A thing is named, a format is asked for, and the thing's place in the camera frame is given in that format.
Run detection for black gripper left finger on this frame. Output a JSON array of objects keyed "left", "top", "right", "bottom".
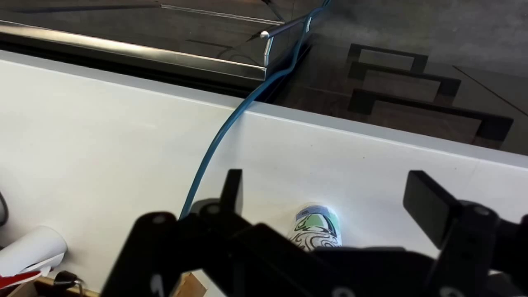
[{"left": 101, "top": 168, "right": 311, "bottom": 297}]

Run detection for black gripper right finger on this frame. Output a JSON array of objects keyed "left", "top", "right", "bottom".
[{"left": 403, "top": 169, "right": 528, "bottom": 297}]

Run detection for patterned paper cup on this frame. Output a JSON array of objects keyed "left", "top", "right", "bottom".
[{"left": 291, "top": 204, "right": 342, "bottom": 252}]

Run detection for white and red mug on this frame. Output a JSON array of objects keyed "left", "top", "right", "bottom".
[{"left": 0, "top": 227, "right": 68, "bottom": 288}]

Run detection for dark wood cabinet drawers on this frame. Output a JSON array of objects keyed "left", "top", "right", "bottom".
[{"left": 274, "top": 41, "right": 528, "bottom": 154}]

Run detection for blue cable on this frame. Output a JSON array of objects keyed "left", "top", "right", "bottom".
[{"left": 180, "top": 0, "right": 334, "bottom": 219}]

